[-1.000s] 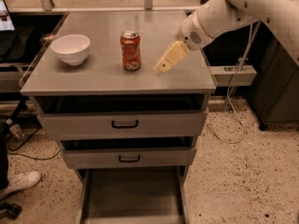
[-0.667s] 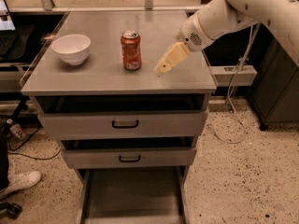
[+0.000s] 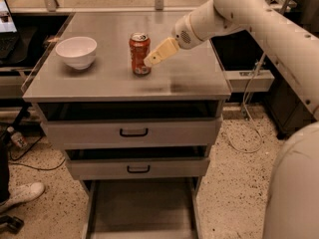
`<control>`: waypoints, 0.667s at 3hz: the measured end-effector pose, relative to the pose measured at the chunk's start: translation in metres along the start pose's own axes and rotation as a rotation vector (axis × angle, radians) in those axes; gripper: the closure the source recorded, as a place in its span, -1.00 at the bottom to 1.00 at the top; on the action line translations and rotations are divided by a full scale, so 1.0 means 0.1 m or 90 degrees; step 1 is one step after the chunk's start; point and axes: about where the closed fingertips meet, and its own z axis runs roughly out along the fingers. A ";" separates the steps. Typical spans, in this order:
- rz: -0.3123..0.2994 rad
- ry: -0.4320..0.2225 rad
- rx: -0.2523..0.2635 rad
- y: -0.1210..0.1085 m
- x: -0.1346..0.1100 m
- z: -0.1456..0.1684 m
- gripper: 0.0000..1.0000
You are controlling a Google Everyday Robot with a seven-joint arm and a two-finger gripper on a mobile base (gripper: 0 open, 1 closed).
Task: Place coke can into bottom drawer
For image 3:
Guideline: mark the grey drawer cabinet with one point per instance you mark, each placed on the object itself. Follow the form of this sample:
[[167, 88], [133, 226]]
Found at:
[[189, 86]]

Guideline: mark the orange soda can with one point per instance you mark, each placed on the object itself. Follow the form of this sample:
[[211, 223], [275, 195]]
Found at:
[[139, 47]]

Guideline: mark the black chair base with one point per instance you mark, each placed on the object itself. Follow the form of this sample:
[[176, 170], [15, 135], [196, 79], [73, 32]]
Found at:
[[13, 223]]

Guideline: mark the grey drawer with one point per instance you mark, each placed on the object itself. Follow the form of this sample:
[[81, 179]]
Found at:
[[120, 134], [134, 163]]

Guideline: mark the white ceramic bowl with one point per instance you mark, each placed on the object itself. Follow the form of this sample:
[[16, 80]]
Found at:
[[77, 52]]

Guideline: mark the open bottom drawer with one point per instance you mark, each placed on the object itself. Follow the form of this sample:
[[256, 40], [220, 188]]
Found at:
[[157, 208]]

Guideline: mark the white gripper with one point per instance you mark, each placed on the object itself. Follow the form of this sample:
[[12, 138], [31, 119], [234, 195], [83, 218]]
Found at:
[[183, 32]]

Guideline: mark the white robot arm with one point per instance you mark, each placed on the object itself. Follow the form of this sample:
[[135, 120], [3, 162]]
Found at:
[[292, 208]]

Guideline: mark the plastic bottle on floor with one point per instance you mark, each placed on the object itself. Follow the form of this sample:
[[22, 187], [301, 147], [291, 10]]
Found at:
[[17, 137]]

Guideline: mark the dark cabinet at right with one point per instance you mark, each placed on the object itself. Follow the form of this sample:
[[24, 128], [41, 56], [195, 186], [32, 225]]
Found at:
[[286, 109]]

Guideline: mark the laptop computer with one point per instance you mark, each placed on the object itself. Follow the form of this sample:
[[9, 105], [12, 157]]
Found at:
[[9, 35]]

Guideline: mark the top grey drawer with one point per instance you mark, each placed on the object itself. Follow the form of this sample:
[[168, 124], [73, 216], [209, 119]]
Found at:
[[120, 134]]

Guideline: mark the middle grey drawer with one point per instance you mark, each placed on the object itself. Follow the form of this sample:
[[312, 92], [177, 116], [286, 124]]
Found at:
[[134, 163]]

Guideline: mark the white sneaker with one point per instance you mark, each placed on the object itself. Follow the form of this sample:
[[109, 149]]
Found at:
[[21, 194]]

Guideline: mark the grey metal bracket box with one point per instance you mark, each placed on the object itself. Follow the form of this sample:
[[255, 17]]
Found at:
[[244, 80]]

